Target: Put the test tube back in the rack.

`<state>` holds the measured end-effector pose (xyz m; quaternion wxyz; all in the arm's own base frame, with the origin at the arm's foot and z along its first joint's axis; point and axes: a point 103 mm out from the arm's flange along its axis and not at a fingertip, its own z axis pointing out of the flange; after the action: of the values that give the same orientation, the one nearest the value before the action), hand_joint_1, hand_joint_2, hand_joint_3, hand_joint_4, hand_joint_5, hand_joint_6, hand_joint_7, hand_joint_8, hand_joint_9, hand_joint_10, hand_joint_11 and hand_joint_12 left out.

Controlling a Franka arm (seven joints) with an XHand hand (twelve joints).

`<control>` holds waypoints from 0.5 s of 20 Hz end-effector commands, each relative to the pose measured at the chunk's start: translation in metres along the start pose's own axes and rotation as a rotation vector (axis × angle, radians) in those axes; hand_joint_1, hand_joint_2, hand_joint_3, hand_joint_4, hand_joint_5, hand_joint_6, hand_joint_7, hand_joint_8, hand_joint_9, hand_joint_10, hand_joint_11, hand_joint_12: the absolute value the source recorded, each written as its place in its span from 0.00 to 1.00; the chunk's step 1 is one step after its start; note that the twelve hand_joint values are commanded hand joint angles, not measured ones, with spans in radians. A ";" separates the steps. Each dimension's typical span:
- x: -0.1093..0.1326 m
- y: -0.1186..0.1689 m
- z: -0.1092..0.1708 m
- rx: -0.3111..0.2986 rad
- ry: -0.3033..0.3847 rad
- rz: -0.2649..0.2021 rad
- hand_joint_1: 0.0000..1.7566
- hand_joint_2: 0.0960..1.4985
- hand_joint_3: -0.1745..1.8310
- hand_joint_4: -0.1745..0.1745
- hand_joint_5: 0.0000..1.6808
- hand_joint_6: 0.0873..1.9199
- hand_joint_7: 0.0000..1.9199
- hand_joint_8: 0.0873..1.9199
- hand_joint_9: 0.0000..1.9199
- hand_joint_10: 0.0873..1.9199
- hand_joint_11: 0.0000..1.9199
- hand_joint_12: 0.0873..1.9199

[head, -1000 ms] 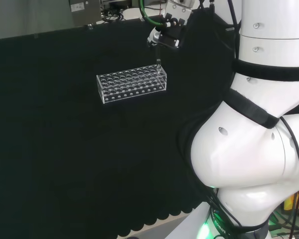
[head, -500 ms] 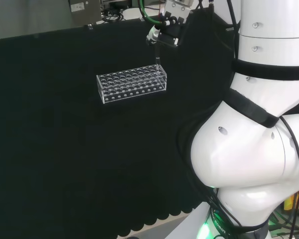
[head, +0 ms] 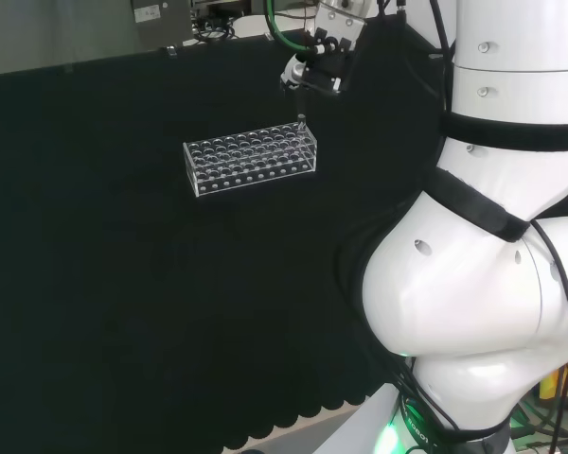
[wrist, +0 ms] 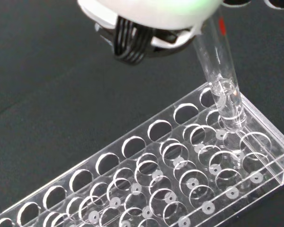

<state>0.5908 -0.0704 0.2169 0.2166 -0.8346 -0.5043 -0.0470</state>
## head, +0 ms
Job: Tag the clear glass test tube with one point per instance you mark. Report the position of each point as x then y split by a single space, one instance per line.
301 116

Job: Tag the black bench cloth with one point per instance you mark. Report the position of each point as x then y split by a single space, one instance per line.
123 260

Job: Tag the clear plastic test tube rack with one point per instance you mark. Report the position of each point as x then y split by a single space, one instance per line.
251 158

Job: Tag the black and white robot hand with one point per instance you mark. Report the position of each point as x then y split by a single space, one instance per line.
324 64

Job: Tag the yellow stop button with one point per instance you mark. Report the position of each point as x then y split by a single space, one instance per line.
551 385

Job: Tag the clear cloth clip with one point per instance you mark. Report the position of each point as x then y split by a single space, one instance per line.
169 51

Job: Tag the grey metal cabinet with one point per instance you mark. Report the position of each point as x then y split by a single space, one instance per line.
161 23

